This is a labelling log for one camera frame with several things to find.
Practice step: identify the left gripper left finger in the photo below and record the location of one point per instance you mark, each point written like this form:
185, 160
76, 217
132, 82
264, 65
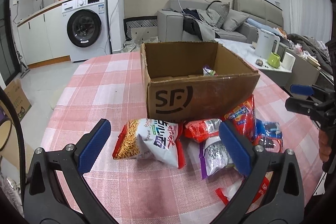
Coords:
56, 191

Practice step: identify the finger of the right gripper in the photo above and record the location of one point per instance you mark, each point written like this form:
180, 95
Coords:
309, 91
304, 107

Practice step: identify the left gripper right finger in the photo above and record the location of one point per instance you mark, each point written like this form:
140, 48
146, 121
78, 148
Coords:
284, 199

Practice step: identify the blue Oreo packet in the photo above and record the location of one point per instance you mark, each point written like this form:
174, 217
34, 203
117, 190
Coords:
268, 135

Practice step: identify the red blue-label chip bag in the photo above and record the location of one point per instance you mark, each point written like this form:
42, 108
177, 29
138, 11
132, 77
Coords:
243, 118

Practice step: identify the purple snack bag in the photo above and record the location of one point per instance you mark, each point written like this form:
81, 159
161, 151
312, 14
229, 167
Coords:
213, 156

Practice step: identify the small red snack packet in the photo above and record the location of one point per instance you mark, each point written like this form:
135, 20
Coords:
202, 130

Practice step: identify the white red noodle snack bag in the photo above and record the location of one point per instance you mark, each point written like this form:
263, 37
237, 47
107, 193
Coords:
151, 139

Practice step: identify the red white balloon bag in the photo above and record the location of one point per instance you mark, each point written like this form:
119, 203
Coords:
226, 195

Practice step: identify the person's right hand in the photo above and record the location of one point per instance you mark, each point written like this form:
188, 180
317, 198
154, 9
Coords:
324, 148

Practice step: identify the toilet paper roll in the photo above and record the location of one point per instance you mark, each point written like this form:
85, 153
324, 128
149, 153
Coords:
288, 61

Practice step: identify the green mug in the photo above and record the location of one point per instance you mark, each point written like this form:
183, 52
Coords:
274, 60

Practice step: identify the metal tea infuser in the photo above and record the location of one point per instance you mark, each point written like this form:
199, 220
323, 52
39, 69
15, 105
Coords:
260, 63

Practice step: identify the white electric kettle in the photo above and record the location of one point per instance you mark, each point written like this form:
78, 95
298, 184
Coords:
267, 43

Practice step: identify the marble coffee table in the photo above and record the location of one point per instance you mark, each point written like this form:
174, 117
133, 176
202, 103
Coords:
279, 75

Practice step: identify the grey sofa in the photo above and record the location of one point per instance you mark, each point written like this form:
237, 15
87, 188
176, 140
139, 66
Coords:
261, 15

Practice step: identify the grey cushion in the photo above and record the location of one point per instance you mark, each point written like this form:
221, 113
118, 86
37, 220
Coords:
234, 20

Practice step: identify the cardboard box on floor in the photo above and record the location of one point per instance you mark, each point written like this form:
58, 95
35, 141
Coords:
18, 98

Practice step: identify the pink checkered tablecloth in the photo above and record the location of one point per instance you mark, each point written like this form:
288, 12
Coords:
143, 174

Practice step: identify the SF cardboard box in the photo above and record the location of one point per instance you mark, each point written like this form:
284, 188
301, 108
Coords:
176, 89

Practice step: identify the dark clothes on sofa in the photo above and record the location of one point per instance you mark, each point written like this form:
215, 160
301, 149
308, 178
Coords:
201, 23

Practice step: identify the white kitchen cabinets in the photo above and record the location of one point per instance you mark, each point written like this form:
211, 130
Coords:
44, 37

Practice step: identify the white washing machine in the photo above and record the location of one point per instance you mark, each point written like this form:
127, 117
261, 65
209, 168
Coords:
87, 29

